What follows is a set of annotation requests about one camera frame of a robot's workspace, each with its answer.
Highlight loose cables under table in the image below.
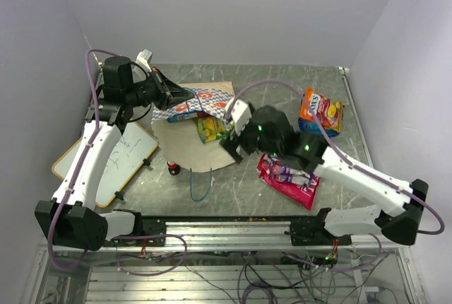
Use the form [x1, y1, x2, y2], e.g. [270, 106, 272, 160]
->
[116, 243, 389, 304]

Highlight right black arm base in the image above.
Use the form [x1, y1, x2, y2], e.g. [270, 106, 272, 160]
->
[284, 208, 352, 246]

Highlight blue checkered paper bag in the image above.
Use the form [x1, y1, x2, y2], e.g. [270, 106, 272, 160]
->
[151, 81, 235, 187]

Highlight aluminium rail frame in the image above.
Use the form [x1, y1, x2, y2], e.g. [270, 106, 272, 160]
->
[39, 219, 410, 252]

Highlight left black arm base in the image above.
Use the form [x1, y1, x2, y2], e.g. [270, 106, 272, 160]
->
[103, 218, 167, 247]

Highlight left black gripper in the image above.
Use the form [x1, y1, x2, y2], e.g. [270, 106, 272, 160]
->
[126, 67, 196, 112]

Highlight purple snack packet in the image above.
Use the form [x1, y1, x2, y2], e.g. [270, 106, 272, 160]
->
[268, 158, 312, 185]

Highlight red black small bottle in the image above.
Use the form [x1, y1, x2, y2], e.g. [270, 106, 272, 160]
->
[167, 161, 181, 176]

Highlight blue white snack packet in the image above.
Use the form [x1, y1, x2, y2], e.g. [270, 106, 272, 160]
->
[167, 111, 198, 123]

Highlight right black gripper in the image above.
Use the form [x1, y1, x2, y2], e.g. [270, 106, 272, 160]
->
[219, 113, 283, 164]

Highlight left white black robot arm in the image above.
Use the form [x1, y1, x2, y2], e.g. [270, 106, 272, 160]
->
[35, 56, 195, 251]

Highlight small whiteboard with yellow frame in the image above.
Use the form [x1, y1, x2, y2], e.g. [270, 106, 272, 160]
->
[52, 121, 157, 209]

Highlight pink snack bag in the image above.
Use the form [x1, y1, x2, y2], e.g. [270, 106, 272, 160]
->
[257, 153, 320, 210]

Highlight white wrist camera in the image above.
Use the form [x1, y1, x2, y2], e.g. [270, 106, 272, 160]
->
[136, 49, 153, 73]
[223, 98, 251, 136]

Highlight blue fruit candy bag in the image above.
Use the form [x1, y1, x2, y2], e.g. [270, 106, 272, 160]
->
[298, 117, 340, 138]

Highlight green yellow candy bag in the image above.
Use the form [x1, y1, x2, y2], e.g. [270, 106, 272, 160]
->
[194, 116, 233, 144]

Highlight orange Fox's candy bag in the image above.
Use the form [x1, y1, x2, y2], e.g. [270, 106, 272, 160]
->
[299, 86, 344, 132]

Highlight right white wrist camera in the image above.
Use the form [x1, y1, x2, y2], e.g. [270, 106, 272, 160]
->
[223, 98, 251, 136]

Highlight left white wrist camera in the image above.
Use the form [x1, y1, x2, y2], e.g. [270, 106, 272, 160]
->
[136, 49, 153, 73]

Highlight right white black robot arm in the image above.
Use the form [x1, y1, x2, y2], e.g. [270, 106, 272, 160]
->
[220, 100, 429, 246]

